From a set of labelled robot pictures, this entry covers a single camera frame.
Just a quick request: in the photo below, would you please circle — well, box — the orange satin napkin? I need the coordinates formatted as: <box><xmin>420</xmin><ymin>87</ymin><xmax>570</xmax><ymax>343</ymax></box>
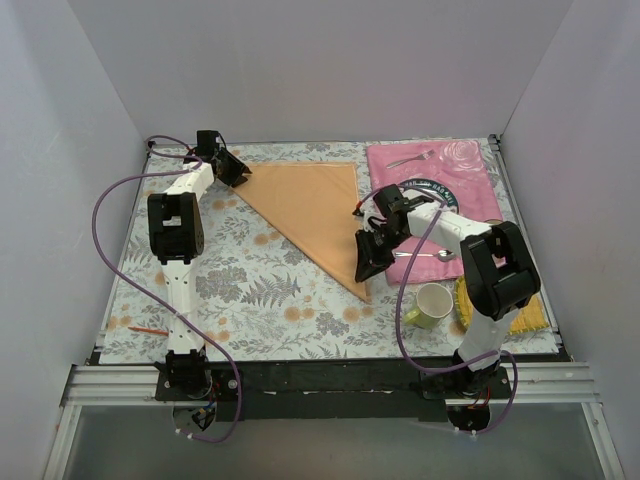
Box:
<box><xmin>234</xmin><ymin>162</ymin><xmax>371</xmax><ymax>303</ymax></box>

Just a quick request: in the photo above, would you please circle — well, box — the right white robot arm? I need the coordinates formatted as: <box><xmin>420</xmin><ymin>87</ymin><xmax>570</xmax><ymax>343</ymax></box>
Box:
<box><xmin>353</xmin><ymin>182</ymin><xmax>541</xmax><ymax>398</ymax></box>

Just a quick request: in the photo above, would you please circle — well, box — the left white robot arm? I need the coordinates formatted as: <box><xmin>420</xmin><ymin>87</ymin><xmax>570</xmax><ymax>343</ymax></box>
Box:
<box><xmin>147</xmin><ymin>130</ymin><xmax>251</xmax><ymax>400</ymax></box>

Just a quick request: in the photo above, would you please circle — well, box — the white plate green rim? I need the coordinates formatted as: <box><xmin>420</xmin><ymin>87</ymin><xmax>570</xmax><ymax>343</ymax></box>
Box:
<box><xmin>400</xmin><ymin>178</ymin><xmax>460</xmax><ymax>213</ymax></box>

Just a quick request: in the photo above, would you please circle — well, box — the silver spoon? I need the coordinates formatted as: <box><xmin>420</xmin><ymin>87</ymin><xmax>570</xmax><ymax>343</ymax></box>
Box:
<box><xmin>394</xmin><ymin>250</ymin><xmax>455</xmax><ymax>262</ymax></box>

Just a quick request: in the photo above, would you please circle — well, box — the yellow-green mug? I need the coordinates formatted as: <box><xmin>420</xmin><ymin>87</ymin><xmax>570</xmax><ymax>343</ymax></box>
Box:
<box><xmin>403</xmin><ymin>283</ymin><xmax>454</xmax><ymax>329</ymax></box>

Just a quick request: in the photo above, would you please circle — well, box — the silver fork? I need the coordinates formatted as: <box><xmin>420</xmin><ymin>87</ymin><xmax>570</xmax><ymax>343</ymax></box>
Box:
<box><xmin>386</xmin><ymin>149</ymin><xmax>435</xmax><ymax>169</ymax></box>

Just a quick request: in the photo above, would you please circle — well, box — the pink floral placemat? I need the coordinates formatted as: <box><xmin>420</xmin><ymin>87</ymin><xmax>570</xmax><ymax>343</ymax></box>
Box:
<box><xmin>366</xmin><ymin>140</ymin><xmax>504</xmax><ymax>285</ymax></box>

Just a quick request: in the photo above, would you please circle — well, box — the yellow woven bamboo basket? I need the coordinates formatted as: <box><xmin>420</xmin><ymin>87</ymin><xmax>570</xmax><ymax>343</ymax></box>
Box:
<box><xmin>454</xmin><ymin>277</ymin><xmax>550</xmax><ymax>335</ymax></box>

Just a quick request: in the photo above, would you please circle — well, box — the orange red stick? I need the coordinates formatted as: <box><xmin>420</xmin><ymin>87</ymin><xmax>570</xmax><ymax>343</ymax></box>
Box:
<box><xmin>127</xmin><ymin>326</ymin><xmax>169</xmax><ymax>336</ymax></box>

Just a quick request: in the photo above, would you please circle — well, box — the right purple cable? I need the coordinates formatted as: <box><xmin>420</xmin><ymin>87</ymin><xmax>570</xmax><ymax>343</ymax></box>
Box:
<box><xmin>354</xmin><ymin>188</ymin><xmax>519</xmax><ymax>437</ymax></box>

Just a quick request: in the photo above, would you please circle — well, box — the purple cable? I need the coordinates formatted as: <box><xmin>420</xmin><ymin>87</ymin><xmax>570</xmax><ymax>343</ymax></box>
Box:
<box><xmin>354</xmin><ymin>188</ymin><xmax>519</xmax><ymax>437</ymax></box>
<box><xmin>92</xmin><ymin>134</ymin><xmax>245</xmax><ymax>444</ymax></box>

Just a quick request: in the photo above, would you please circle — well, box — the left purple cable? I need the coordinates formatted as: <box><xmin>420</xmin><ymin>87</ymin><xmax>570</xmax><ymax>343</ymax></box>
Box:
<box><xmin>92</xmin><ymin>134</ymin><xmax>245</xmax><ymax>444</ymax></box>

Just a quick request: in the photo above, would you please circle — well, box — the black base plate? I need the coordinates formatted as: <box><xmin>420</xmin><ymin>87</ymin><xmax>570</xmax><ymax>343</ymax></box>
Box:
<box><xmin>154</xmin><ymin>359</ymin><xmax>512</xmax><ymax>422</ymax></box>

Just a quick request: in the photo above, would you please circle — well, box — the aluminium frame rail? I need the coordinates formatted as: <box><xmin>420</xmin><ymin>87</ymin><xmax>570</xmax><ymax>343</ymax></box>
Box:
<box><xmin>45</xmin><ymin>360</ymin><xmax>624</xmax><ymax>479</ymax></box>

